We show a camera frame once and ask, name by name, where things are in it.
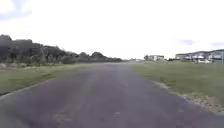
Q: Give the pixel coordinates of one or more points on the grey asphalt road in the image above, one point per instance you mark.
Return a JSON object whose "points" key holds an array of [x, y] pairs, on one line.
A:
{"points": [[106, 96]]}

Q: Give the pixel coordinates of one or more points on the white building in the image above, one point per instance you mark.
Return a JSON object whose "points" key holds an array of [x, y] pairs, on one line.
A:
{"points": [[155, 57]]}

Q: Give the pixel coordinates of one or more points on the grass verge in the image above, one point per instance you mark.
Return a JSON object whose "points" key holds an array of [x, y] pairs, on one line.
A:
{"points": [[186, 77], [23, 76]]}

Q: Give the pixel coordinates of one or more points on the row of trees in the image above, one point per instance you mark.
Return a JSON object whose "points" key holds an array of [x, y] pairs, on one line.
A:
{"points": [[30, 51]]}

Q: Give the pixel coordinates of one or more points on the grey roofed building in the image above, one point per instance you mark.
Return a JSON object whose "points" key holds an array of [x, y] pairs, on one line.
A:
{"points": [[203, 55]]}

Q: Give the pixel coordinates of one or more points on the white vehicle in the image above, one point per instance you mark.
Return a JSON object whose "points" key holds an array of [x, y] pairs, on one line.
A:
{"points": [[204, 61]]}

